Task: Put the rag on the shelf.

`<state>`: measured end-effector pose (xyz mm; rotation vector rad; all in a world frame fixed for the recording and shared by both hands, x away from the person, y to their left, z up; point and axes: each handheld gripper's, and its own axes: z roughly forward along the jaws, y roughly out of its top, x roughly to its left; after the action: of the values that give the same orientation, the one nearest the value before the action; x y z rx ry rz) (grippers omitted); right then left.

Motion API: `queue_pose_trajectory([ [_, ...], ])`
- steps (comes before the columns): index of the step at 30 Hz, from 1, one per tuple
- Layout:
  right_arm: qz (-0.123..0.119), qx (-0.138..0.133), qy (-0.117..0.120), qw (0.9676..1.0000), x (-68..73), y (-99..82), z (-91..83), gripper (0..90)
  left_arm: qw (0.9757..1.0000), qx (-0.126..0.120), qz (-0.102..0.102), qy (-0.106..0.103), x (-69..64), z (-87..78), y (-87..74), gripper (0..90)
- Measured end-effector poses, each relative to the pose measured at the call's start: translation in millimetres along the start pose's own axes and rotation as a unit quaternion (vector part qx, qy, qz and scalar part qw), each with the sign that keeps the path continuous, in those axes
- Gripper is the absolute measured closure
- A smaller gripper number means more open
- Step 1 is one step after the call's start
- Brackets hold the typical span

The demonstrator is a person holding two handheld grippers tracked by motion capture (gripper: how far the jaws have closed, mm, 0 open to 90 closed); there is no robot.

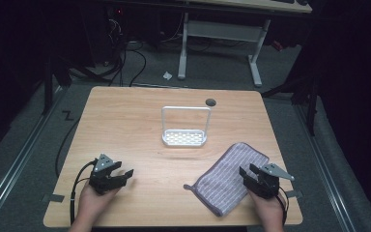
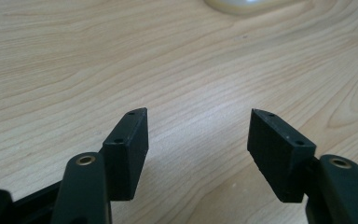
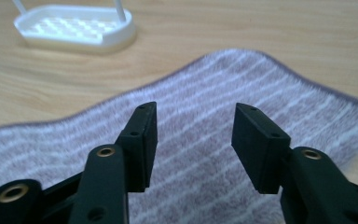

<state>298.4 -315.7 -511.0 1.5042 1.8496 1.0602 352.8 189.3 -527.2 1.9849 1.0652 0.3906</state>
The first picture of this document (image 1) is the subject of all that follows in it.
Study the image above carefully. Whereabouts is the white towel rack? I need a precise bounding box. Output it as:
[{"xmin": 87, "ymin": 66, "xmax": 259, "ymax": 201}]
[{"xmin": 160, "ymin": 105, "xmax": 213, "ymax": 148}]

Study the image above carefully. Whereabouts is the grey tape piece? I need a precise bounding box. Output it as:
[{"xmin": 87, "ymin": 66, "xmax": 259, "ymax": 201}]
[
  {"xmin": 284, "ymin": 189, "xmax": 304, "ymax": 199},
  {"xmin": 41, "ymin": 192, "xmax": 66, "ymax": 204}
]

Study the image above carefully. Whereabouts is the black metal stand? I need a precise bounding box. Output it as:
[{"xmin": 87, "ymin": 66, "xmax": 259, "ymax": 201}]
[{"xmin": 41, "ymin": 54, "xmax": 114, "ymax": 116}]

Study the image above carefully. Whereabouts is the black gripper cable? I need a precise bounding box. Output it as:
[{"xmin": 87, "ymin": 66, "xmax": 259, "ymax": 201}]
[
  {"xmin": 275, "ymin": 185, "xmax": 291, "ymax": 226},
  {"xmin": 70, "ymin": 159, "xmax": 99, "ymax": 226}
]

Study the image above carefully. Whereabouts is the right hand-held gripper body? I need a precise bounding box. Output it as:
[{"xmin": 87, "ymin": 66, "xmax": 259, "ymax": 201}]
[{"xmin": 243, "ymin": 162, "xmax": 296, "ymax": 200}]

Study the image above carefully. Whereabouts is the bundle of black cables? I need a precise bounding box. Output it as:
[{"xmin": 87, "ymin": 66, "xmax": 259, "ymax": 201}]
[{"xmin": 107, "ymin": 18, "xmax": 187, "ymax": 88}]

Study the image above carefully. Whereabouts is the white-legged desk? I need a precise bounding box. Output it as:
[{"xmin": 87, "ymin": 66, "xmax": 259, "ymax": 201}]
[{"xmin": 177, "ymin": 0, "xmax": 313, "ymax": 88}]

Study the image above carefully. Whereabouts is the metal floor rail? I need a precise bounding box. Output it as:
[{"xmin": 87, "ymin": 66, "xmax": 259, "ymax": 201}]
[
  {"xmin": 0, "ymin": 86, "xmax": 66, "ymax": 226},
  {"xmin": 294, "ymin": 104, "xmax": 359, "ymax": 232}
]

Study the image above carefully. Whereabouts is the person's left hand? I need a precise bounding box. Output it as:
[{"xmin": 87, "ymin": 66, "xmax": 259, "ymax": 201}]
[{"xmin": 76, "ymin": 184, "xmax": 121, "ymax": 225}]

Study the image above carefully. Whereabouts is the black computer tower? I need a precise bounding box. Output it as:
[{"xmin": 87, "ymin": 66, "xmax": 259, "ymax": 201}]
[{"xmin": 105, "ymin": 5, "xmax": 128, "ymax": 66}]

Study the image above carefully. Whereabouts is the black floor cable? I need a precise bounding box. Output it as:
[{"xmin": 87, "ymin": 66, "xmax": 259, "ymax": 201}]
[{"xmin": 54, "ymin": 117, "xmax": 82, "ymax": 179}]

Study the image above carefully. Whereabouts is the purple striped towel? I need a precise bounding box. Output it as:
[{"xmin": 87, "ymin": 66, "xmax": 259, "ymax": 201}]
[{"xmin": 183, "ymin": 141, "xmax": 271, "ymax": 218}]

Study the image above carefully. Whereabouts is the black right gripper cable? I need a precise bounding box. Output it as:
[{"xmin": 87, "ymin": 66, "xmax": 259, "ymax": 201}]
[{"xmin": 275, "ymin": 185, "xmax": 291, "ymax": 226}]

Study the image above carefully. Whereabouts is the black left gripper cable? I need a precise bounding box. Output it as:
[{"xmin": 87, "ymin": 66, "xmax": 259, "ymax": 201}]
[{"xmin": 70, "ymin": 159, "xmax": 99, "ymax": 226}]

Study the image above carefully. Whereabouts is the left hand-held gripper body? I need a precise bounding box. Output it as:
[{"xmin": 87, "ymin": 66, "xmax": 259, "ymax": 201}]
[{"xmin": 88, "ymin": 153, "xmax": 127, "ymax": 196}]

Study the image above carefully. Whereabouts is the person's right hand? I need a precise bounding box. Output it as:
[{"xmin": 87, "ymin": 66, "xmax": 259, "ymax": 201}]
[{"xmin": 246, "ymin": 188, "xmax": 286, "ymax": 228}]

